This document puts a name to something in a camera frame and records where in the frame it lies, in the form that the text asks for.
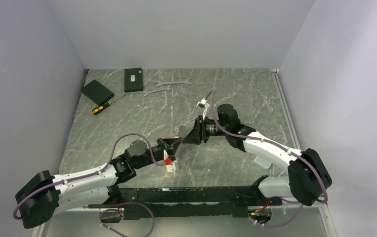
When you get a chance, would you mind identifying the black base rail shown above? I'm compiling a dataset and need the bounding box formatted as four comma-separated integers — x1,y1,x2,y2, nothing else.
88,185,282,220

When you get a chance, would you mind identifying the lower silver wrench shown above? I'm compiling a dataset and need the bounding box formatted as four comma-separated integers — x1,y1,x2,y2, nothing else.
142,85,172,96

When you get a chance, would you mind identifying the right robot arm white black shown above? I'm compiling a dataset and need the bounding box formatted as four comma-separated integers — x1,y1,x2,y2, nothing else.
182,104,332,206

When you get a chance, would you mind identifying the silver wrench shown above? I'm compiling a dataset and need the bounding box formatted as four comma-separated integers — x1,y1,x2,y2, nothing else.
142,85,172,96
155,78,194,87

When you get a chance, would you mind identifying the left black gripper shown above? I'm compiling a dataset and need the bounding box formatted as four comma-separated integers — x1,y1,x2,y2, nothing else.
134,137,182,169

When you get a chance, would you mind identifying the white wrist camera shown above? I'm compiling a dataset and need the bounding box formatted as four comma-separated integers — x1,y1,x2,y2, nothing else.
197,98,210,120
164,158,180,172

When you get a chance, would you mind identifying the black box with label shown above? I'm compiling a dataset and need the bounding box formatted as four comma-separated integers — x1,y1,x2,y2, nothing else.
124,68,144,93

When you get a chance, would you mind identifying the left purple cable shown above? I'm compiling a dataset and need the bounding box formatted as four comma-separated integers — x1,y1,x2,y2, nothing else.
12,132,166,237

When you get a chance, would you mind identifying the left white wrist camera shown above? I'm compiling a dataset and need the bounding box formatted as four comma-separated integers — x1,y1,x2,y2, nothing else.
164,158,180,172

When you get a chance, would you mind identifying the purple cable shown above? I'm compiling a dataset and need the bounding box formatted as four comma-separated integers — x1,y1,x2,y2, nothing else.
12,132,166,237
205,90,329,229

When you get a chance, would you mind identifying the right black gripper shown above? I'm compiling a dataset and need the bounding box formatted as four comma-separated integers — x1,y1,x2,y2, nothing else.
182,116,229,145

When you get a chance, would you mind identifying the upper silver wrench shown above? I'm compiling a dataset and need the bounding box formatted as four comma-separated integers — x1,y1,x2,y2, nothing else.
155,78,194,87

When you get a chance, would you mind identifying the yellow black screwdriver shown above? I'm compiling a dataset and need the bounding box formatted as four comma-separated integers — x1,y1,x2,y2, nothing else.
91,94,125,115

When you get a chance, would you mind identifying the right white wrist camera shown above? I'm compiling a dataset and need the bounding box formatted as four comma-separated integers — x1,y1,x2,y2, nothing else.
197,98,210,120

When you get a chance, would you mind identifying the flat black square box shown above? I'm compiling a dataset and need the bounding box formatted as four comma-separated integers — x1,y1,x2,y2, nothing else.
81,80,114,106

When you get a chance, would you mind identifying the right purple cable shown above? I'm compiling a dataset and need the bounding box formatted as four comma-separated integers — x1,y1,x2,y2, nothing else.
205,90,329,229

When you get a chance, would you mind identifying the white square plastic lid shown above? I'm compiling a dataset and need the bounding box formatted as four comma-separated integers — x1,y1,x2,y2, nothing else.
254,156,272,169

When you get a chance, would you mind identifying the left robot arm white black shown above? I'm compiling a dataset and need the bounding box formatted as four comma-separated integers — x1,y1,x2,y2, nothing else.
13,137,182,229

